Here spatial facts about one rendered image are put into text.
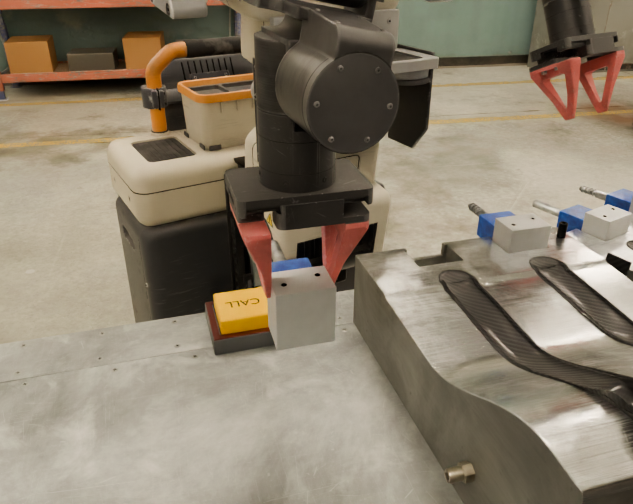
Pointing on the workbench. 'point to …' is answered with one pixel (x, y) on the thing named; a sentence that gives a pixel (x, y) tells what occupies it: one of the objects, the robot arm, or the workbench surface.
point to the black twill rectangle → (618, 263)
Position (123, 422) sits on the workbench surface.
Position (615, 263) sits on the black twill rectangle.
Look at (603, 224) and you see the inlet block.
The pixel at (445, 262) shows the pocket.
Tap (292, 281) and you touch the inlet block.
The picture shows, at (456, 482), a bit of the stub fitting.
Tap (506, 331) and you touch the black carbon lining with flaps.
